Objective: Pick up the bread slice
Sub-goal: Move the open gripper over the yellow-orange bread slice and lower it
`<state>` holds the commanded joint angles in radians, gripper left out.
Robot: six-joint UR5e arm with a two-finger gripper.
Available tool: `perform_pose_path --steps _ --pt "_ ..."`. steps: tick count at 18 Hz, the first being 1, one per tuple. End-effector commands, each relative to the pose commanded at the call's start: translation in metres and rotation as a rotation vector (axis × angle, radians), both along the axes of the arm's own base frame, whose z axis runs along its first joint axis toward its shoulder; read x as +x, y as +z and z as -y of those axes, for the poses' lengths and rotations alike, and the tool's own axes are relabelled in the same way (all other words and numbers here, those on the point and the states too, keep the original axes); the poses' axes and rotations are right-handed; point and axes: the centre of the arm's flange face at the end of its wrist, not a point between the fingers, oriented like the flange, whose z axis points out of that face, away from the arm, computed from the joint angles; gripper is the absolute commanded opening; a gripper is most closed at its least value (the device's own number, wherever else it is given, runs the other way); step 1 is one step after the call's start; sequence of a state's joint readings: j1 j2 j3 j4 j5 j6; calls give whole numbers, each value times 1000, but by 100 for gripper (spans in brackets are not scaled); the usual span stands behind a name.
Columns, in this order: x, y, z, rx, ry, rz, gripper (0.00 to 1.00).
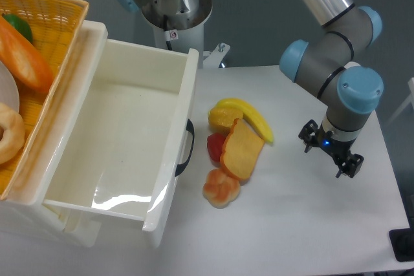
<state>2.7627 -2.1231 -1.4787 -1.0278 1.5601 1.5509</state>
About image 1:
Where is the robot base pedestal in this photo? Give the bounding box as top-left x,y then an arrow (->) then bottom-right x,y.
142,0 -> 230,69

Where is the green lime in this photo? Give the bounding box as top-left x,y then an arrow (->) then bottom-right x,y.
2,14 -> 33,43

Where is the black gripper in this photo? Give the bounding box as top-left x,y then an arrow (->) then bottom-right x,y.
298,117 -> 364,178

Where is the yellow banana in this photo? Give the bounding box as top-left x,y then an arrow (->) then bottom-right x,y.
215,98 -> 274,145

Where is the white round plate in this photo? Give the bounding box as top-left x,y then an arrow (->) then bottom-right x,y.
0,63 -> 20,112

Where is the white drawer cabinet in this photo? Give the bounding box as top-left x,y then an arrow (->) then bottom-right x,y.
1,21 -> 108,246

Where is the black device at edge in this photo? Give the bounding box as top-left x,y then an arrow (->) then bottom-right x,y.
389,228 -> 413,262

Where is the round bread roll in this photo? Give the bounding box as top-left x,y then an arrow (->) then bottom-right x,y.
202,168 -> 241,208

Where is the white plastic drawer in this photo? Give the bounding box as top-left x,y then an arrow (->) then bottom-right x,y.
45,39 -> 199,234

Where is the red strawberry toy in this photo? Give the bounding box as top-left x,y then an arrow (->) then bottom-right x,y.
207,133 -> 226,162

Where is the orange pineapple chunk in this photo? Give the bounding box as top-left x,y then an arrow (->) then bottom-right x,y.
208,107 -> 244,135

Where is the white chair frame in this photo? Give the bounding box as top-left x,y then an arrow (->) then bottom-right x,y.
385,77 -> 414,125

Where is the toasted bread slice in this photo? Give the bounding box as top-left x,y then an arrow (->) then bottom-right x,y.
220,118 -> 265,181

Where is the orange baguette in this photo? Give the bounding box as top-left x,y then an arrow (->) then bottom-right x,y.
1,17 -> 54,94

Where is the beige bagel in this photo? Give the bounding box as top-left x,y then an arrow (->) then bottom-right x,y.
1,103 -> 25,164

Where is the black drawer handle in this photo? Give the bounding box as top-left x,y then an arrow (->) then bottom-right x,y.
175,119 -> 195,177

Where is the orange woven basket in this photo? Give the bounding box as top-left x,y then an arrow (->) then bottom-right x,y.
1,0 -> 89,200

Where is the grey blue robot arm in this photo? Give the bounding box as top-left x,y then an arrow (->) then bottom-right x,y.
117,0 -> 384,177

